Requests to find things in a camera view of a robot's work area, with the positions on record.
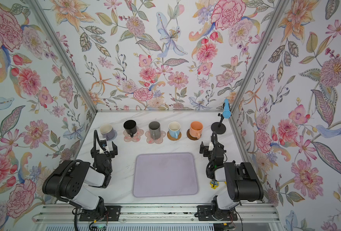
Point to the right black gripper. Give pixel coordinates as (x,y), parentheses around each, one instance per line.
(205,149)

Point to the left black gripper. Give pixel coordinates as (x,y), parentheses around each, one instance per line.
(111,153)

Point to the orange mug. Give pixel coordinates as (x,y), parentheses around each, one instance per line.
(196,129)

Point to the grey knitted round coaster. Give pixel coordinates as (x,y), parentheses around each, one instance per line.
(109,136)

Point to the brown wooden coaster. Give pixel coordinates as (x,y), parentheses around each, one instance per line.
(191,137)

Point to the purple mug white inside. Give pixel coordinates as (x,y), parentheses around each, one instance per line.
(106,128)

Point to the pink flower coaster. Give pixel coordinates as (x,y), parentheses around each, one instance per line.
(150,140)
(135,138)

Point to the black mug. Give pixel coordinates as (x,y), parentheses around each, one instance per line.
(130,127)

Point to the woven rattan coaster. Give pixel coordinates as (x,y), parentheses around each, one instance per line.
(172,138)

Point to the light blue mug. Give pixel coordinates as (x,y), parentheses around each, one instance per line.
(174,129)

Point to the grey mug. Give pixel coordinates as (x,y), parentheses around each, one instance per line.
(154,129)

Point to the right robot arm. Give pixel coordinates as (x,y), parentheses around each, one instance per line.
(241,180)

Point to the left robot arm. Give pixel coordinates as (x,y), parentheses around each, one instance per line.
(66,184)

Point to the blue microphone on stand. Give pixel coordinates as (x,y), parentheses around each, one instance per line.
(219,127)

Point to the yellow blue sticker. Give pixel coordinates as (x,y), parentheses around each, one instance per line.
(214,184)

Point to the lavender tray mat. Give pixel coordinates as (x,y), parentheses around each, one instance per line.
(165,174)

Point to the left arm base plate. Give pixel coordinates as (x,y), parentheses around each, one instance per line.
(110,213)

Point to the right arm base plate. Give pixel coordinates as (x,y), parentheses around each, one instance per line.
(209,213)

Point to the aluminium front rail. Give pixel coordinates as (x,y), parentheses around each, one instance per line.
(161,213)

